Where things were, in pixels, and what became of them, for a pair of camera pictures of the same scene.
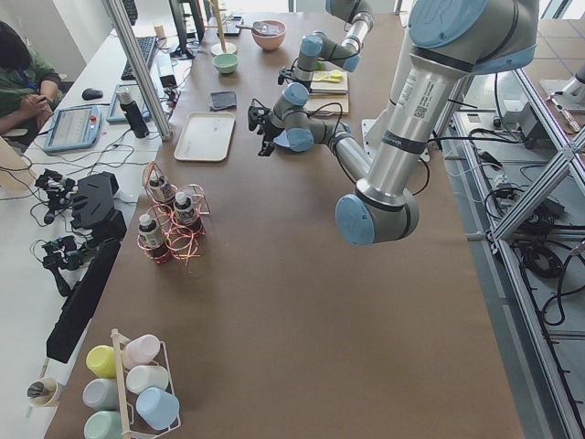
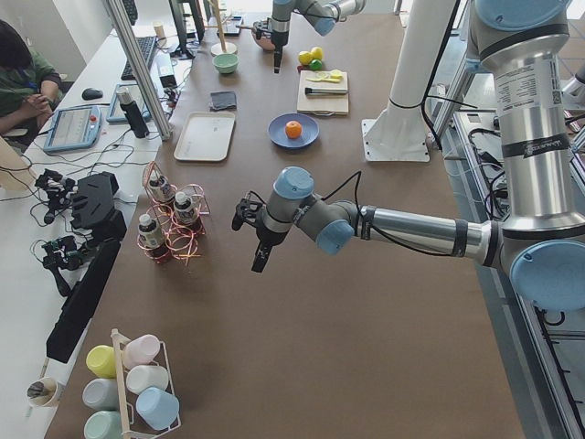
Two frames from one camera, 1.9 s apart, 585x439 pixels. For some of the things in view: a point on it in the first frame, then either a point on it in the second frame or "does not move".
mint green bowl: [227, 63] does not move
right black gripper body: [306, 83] to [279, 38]
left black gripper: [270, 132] to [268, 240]
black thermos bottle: [133, 113] does not move
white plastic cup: [139, 378] does not move
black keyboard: [147, 45] does not move
